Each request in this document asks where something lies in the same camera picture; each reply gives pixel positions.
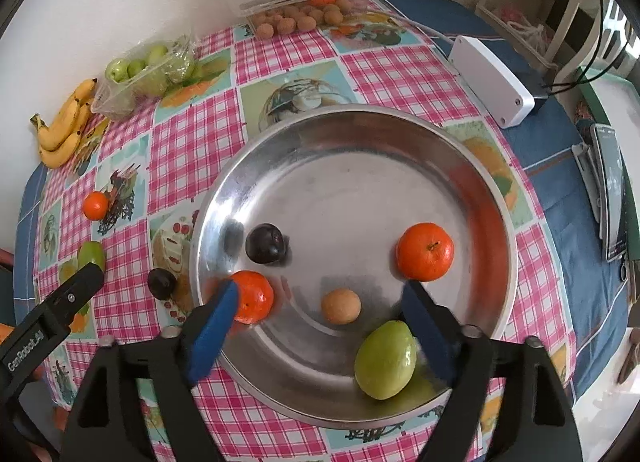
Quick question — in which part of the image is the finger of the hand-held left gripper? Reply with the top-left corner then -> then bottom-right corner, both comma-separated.
42,262 -> 106,339

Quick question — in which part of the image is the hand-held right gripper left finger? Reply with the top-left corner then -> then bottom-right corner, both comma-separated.
60,279 -> 241,462

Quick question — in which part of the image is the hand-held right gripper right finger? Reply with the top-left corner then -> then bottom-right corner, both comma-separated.
400,281 -> 583,462

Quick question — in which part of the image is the green mango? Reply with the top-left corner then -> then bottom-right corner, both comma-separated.
354,320 -> 418,400
76,241 -> 107,275

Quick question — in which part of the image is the longan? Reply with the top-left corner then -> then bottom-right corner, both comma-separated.
321,288 -> 362,325

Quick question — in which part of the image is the dark plum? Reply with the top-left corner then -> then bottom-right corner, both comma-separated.
147,268 -> 177,300
245,223 -> 287,265

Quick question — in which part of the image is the round metal bowl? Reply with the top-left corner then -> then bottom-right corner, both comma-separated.
189,104 -> 518,430

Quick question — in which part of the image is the yellow banana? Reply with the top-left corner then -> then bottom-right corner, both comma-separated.
60,79 -> 98,117
31,96 -> 93,150
40,132 -> 83,170

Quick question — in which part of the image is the pink checked printed tablecloth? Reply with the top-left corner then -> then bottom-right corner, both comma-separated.
37,0 -> 576,462

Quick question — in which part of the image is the clear plastic film-wrapped tray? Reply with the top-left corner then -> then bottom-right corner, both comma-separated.
92,36 -> 198,121

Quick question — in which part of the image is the blue table cover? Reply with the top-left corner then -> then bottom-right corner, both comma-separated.
12,0 -> 631,462

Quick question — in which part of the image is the pile of green jujubes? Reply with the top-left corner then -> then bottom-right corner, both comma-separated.
105,42 -> 197,95

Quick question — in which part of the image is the white power box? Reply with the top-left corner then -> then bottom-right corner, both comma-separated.
447,35 -> 537,129

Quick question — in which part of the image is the white book with green edge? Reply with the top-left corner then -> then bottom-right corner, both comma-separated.
575,74 -> 640,263

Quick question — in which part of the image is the pile of longans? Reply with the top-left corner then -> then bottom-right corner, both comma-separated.
254,0 -> 353,37

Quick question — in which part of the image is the white wooden chair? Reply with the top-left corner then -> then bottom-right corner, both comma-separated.
475,0 -> 606,87

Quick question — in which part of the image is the white cable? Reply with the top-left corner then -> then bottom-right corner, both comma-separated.
400,12 -> 458,50

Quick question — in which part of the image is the white rope bundle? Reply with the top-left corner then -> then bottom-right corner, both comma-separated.
505,19 -> 548,70

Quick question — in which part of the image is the black cable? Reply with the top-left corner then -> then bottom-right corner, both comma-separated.
542,0 -> 626,92

